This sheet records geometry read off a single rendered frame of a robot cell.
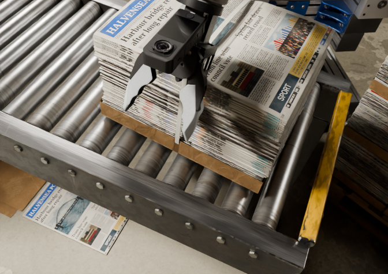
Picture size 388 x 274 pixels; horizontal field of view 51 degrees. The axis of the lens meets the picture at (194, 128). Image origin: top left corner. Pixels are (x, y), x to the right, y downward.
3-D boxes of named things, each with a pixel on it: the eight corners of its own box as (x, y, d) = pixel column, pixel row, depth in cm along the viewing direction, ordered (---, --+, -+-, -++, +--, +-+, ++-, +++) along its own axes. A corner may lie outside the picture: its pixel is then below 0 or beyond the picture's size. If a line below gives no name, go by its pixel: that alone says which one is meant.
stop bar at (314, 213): (350, 98, 102) (354, 93, 100) (313, 248, 75) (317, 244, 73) (338, 94, 102) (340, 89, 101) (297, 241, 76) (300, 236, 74)
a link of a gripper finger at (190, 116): (213, 132, 67) (208, 77, 65) (200, 142, 62) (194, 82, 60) (195, 132, 68) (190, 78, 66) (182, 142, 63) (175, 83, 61)
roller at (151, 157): (227, 62, 113) (231, 47, 109) (149, 193, 84) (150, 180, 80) (211, 55, 114) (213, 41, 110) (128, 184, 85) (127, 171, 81)
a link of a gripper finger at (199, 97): (209, 109, 62) (204, 50, 60) (206, 111, 60) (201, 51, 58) (181, 110, 63) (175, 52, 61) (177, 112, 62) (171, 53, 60)
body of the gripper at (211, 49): (207, 81, 67) (234, 9, 63) (187, 89, 59) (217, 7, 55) (167, 62, 69) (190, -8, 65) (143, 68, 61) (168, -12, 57)
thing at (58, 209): (142, 196, 169) (142, 194, 168) (105, 256, 151) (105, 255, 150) (66, 162, 175) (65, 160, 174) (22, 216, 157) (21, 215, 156)
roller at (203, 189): (272, 78, 111) (276, 64, 107) (207, 219, 82) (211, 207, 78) (254, 71, 112) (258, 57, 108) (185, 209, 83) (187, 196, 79)
